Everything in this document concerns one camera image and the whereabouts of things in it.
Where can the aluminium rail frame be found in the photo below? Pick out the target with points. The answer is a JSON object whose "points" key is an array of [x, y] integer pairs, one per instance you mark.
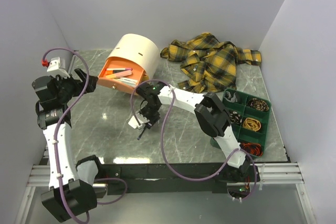
{"points": [[101, 129]]}

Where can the yellow drawer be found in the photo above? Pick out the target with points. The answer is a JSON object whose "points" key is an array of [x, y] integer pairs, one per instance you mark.
{"points": [[145, 77]]}

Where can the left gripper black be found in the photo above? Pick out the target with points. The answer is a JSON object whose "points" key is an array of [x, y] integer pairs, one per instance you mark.
{"points": [[78, 85]]}

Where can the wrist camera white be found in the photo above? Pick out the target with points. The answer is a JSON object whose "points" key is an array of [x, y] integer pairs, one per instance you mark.
{"points": [[56, 67], [138, 122]]}

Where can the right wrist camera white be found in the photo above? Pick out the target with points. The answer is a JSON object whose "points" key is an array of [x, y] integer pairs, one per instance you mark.
{"points": [[138, 122]]}

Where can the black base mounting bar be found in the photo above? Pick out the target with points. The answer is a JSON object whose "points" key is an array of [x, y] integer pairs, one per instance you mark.
{"points": [[157, 178]]}

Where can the black thin pen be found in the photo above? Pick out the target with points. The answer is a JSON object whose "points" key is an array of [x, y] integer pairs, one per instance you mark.
{"points": [[140, 135]]}

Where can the yellow plaid shirt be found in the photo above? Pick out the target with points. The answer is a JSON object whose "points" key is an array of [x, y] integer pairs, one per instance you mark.
{"points": [[209, 64]]}

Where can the green compartment tray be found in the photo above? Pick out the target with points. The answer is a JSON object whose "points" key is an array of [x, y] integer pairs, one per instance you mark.
{"points": [[249, 116]]}

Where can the orange black highlighter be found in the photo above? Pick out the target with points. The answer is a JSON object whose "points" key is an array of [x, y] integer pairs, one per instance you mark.
{"points": [[113, 72]]}

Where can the dark floral hair band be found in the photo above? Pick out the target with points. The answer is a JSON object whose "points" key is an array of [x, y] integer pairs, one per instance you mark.
{"points": [[258, 104]]}

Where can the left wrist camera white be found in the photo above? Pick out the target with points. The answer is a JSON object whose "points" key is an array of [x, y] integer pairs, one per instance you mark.
{"points": [[56, 67]]}

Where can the tan hair band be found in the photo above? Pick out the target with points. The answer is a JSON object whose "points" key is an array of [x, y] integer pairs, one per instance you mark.
{"points": [[252, 124]]}

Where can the cream round drawer organizer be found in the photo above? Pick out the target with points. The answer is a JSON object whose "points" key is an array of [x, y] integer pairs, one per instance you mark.
{"points": [[140, 50]]}

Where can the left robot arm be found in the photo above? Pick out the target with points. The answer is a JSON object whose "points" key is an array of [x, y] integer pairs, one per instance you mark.
{"points": [[71, 190]]}

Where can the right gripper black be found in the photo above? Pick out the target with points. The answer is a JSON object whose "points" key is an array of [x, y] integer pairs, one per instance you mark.
{"points": [[152, 120]]}

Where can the white pen pink cap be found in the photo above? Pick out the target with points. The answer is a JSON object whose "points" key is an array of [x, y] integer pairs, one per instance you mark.
{"points": [[118, 69]]}

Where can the green highlighter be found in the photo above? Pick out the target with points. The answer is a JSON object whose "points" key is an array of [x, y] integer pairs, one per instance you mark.
{"points": [[128, 80]]}

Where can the orange pink highlighter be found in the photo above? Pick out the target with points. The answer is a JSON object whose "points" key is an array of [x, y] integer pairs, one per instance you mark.
{"points": [[119, 74]]}

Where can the orange black hair band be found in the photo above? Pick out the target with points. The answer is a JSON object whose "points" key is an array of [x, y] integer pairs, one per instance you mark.
{"points": [[254, 149]]}

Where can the grey hair band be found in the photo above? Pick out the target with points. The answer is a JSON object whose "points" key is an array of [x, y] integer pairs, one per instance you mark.
{"points": [[232, 97]]}

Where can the pink top drawer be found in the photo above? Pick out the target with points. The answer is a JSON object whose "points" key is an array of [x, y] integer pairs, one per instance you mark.
{"points": [[117, 62]]}

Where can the dark patterned hair band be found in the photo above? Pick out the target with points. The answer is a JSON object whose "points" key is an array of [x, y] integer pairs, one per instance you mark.
{"points": [[235, 117]]}

